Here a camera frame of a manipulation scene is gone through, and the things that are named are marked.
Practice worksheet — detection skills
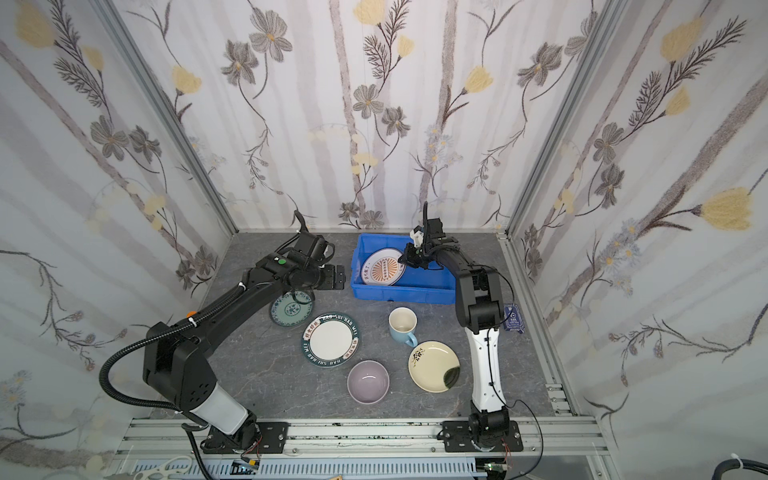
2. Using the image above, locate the green patterned small plate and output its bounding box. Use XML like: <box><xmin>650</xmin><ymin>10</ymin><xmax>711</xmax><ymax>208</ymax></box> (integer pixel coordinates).
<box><xmin>270</xmin><ymin>291</ymin><xmax>314</xmax><ymax>327</ymax></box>

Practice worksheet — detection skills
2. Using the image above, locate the blue rectangular device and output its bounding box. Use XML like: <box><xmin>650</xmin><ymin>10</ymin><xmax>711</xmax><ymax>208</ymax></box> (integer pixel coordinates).
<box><xmin>503</xmin><ymin>303</ymin><xmax>525</xmax><ymax>334</ymax></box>

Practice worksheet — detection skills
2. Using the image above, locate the light blue mug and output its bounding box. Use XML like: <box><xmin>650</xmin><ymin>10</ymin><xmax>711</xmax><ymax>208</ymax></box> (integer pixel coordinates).
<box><xmin>388</xmin><ymin>307</ymin><xmax>418</xmax><ymax>347</ymax></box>

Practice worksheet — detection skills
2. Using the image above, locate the black corrugated cable conduit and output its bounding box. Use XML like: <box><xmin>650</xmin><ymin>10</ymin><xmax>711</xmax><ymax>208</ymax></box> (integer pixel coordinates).
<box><xmin>98</xmin><ymin>281</ymin><xmax>247</xmax><ymax>412</ymax></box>

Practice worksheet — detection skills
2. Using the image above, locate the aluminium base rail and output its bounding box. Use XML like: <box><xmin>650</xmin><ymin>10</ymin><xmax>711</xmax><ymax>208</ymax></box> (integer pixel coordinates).
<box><xmin>113</xmin><ymin>416</ymin><xmax>607</xmax><ymax>480</ymax></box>

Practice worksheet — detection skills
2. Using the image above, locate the orange sunburst plate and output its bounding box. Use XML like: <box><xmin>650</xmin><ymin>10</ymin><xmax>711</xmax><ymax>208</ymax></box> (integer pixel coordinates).
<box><xmin>360</xmin><ymin>248</ymin><xmax>406</xmax><ymax>286</ymax></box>

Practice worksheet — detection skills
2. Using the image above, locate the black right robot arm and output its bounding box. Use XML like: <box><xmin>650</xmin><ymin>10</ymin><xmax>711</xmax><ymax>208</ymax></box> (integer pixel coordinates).
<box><xmin>399</xmin><ymin>217</ymin><xmax>511</xmax><ymax>448</ymax></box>

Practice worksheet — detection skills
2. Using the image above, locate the purple bowl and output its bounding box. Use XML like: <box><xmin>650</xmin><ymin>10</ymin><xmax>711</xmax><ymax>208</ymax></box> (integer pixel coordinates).
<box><xmin>346</xmin><ymin>360</ymin><xmax>390</xmax><ymax>405</ymax></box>

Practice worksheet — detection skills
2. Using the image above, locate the blue plastic bin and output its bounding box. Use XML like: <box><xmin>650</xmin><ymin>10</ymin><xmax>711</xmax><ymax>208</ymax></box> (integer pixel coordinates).
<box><xmin>350</xmin><ymin>234</ymin><xmax>456</xmax><ymax>305</ymax></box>

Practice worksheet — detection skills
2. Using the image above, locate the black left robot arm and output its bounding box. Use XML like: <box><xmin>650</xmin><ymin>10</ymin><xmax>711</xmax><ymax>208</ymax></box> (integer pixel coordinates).
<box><xmin>143</xmin><ymin>232</ymin><xmax>345</xmax><ymax>439</ymax></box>

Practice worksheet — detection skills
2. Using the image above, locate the white plate green lettered rim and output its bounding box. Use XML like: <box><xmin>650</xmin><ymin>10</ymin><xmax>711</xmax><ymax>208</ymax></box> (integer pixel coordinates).
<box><xmin>301</xmin><ymin>312</ymin><xmax>361</xmax><ymax>368</ymax></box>

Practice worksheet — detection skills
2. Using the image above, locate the cream floral plate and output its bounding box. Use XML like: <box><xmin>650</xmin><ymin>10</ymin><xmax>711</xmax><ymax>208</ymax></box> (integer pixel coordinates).
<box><xmin>408</xmin><ymin>341</ymin><xmax>461</xmax><ymax>393</ymax></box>

